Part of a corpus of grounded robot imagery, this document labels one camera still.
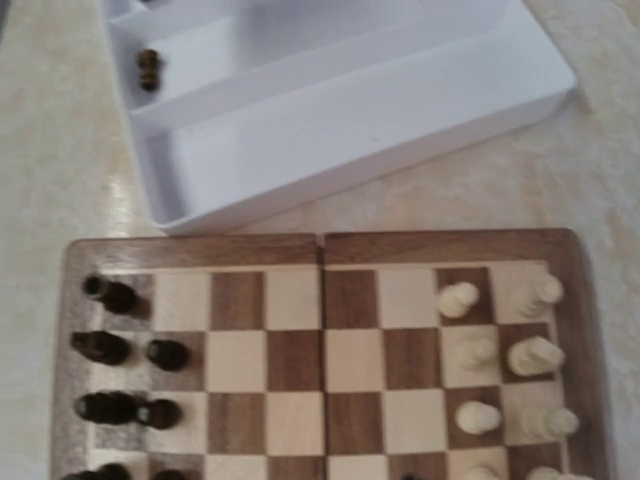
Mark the black chess pawn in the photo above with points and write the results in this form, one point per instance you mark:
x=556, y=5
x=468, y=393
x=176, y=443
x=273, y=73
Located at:
x=160, y=414
x=168, y=474
x=167, y=355

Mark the black chess piece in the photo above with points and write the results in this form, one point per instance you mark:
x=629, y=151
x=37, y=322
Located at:
x=100, y=347
x=116, y=297
x=109, y=471
x=109, y=408

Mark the wooden chess board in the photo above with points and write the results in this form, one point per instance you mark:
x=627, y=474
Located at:
x=309, y=357

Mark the row of white chess pieces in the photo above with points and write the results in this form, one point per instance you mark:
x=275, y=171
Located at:
x=516, y=406

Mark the black chess piece on board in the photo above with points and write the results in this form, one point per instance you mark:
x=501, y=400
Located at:
x=109, y=408
x=109, y=471

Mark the white plastic divided tray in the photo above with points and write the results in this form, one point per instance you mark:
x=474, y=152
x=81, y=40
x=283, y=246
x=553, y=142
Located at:
x=265, y=105

